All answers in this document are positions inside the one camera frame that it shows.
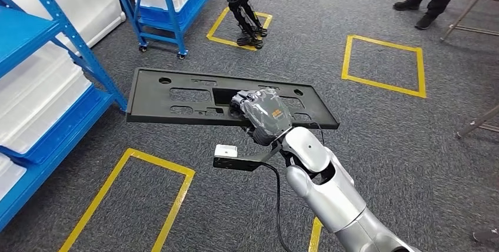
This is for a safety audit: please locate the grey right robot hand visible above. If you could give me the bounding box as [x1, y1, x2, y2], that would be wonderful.
[229, 87, 294, 147]

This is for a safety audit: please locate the black plastic plate frame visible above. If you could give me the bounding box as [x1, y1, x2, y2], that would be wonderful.
[125, 67, 341, 130]

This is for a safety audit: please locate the blue wheeled shelf rack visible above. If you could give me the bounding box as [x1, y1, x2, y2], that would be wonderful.
[107, 0, 227, 61]

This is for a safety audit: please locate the black humanoid robot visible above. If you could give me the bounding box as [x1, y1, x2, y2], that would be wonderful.
[224, 0, 270, 50]

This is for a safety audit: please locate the white car with red stripe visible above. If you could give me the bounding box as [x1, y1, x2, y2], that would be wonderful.
[0, 0, 127, 50]

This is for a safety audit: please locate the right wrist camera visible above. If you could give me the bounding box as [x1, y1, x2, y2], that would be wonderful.
[213, 144, 281, 172]

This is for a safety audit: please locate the black camera cable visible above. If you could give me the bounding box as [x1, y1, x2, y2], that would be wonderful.
[261, 162, 293, 252]

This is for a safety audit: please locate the metal table frame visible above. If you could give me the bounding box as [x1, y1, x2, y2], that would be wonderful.
[454, 104, 499, 140]
[440, 0, 499, 43]

